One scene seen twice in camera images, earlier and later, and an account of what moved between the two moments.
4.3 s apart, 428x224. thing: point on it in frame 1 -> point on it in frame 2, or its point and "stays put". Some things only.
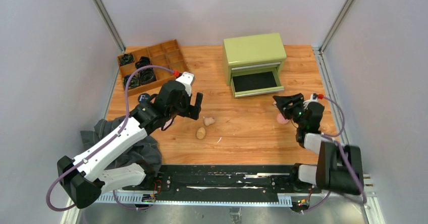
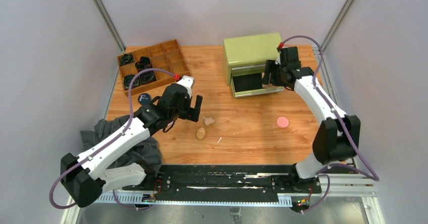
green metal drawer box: (253, 64) stays put
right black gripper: (297, 100) -> (268, 67)
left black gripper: (193, 111) stays put
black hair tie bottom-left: (134, 81) stays put
